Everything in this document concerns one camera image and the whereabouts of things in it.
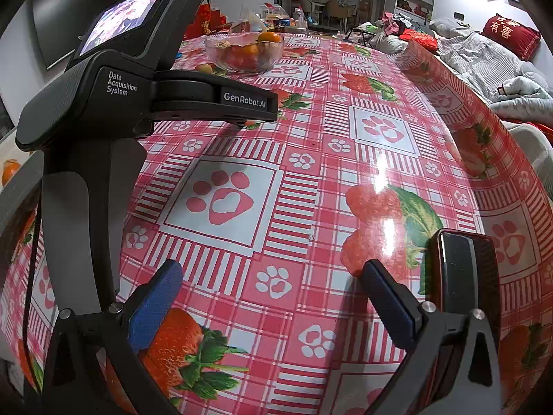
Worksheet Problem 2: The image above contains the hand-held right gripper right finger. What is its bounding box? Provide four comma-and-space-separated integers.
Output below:
360, 259, 504, 415

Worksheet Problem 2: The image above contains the clear glass bowl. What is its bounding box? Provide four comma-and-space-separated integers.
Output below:
204, 32, 284, 74

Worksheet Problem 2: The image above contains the red embroidered cushion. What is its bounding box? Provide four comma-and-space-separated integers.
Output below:
479, 14, 542, 61

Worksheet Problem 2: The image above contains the black rectangular device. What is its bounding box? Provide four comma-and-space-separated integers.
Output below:
425, 229, 502, 398

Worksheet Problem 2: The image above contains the grey striped blanket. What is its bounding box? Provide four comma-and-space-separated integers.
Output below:
436, 30, 553, 117

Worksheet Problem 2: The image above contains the red strawberry print tablecloth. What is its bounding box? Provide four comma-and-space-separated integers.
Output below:
0, 32, 553, 415

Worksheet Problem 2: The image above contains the white rectangular tray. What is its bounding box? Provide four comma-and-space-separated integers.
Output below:
0, 132, 44, 234

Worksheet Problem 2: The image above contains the stack of red gift boxes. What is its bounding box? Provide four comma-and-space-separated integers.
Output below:
196, 3, 227, 35

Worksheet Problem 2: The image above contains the pile of clothes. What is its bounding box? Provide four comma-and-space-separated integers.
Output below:
367, 13, 437, 53

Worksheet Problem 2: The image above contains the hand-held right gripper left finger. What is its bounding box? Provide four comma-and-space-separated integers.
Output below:
43, 259, 184, 415

